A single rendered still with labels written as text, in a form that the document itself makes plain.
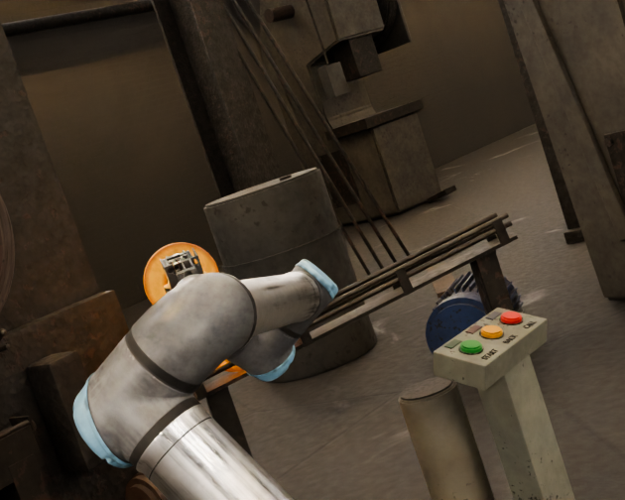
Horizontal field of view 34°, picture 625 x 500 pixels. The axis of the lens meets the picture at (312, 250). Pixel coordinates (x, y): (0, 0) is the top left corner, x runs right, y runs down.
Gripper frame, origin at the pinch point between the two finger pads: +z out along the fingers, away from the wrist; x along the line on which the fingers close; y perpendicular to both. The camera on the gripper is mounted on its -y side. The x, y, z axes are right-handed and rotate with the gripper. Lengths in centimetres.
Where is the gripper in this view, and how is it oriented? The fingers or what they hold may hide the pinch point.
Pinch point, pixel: (179, 271)
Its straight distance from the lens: 212.8
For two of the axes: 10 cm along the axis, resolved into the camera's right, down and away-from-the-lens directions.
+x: -9.2, 3.3, -1.9
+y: -2.4, -8.9, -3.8
